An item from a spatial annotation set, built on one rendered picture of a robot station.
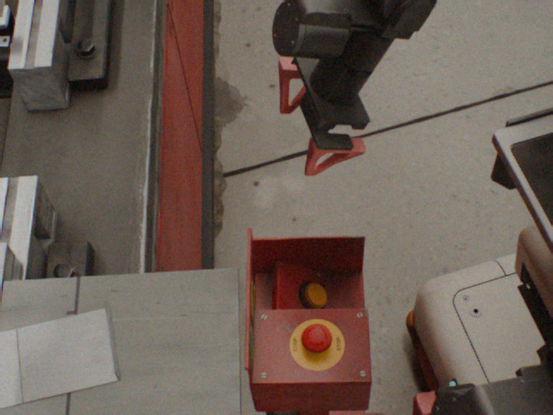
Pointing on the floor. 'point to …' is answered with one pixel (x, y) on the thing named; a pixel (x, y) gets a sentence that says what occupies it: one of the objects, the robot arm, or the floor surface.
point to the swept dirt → (218, 137)
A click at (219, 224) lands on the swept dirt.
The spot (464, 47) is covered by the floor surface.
